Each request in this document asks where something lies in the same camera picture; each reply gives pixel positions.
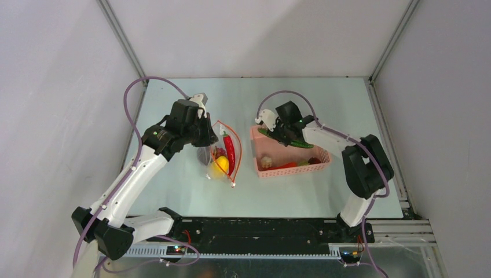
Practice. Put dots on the orange carrot green top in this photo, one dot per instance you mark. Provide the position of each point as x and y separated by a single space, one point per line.
289 165

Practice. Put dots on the red chili pepper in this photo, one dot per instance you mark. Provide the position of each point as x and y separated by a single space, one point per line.
230 151

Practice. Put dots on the right green circuit board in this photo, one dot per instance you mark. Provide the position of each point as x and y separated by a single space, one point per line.
350 257

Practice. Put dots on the pink plastic basket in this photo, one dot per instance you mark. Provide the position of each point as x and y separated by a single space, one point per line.
264 146

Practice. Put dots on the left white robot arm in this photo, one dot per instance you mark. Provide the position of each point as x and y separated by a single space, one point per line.
105 220

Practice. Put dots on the green circuit board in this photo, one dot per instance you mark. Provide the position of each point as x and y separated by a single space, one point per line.
176 250
350 257

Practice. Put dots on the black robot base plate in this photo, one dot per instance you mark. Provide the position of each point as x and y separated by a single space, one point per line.
267 234

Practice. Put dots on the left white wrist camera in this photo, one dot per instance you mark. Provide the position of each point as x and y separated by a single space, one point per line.
201 100

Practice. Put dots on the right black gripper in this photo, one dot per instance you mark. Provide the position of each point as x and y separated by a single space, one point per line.
284 132

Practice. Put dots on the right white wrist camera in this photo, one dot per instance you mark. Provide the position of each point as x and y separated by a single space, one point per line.
267 118

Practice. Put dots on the left green circuit board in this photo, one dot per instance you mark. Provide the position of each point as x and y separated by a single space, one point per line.
176 250

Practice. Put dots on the red grape bunch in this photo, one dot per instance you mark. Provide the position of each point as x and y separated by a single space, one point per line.
218 152

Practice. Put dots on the red strawberry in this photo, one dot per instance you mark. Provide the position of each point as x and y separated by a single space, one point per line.
314 160

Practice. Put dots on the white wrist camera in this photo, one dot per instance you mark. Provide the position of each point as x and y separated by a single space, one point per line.
267 118
201 100

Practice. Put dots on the clear zip bag orange zipper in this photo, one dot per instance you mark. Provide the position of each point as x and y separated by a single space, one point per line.
220 128

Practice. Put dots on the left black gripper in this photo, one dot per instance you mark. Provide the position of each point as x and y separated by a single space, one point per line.
209 138

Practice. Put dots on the white garlic bulb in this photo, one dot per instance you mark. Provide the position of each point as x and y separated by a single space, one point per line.
266 162

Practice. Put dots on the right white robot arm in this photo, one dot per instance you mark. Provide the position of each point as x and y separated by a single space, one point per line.
366 166

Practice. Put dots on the yellow mango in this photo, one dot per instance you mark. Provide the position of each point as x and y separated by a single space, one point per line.
218 168

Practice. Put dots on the grey slotted cable duct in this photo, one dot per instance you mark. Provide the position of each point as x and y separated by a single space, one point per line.
156 250

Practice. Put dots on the green cucumber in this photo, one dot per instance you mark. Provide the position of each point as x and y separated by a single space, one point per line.
294 143

